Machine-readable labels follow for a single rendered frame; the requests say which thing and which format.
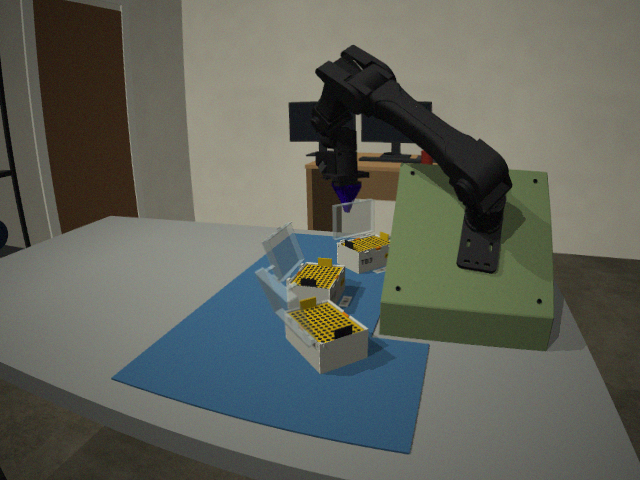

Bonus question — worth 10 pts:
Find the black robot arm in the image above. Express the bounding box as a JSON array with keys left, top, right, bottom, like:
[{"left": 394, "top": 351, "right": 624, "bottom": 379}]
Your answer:
[{"left": 311, "top": 45, "right": 512, "bottom": 273}]

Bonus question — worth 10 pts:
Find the yellow pipette tip rack insert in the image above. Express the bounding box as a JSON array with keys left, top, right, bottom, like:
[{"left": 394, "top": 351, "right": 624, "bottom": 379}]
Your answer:
[
  {"left": 300, "top": 297, "right": 364, "bottom": 343},
  {"left": 293, "top": 258, "right": 342, "bottom": 289},
  {"left": 341, "top": 232, "right": 390, "bottom": 252}
]

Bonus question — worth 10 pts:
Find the blue flat mat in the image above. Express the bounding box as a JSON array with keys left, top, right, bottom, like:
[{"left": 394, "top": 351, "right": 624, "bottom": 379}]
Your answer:
[{"left": 111, "top": 254, "right": 429, "bottom": 455}]

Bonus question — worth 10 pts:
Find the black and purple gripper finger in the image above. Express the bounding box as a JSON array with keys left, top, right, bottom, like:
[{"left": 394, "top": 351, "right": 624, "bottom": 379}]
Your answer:
[
  {"left": 332, "top": 183, "right": 354, "bottom": 204},
  {"left": 342, "top": 184, "right": 361, "bottom": 203}
]

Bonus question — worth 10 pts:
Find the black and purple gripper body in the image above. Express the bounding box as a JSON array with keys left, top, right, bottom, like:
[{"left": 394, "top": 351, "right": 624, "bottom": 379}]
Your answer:
[{"left": 323, "top": 151, "right": 369, "bottom": 187}]

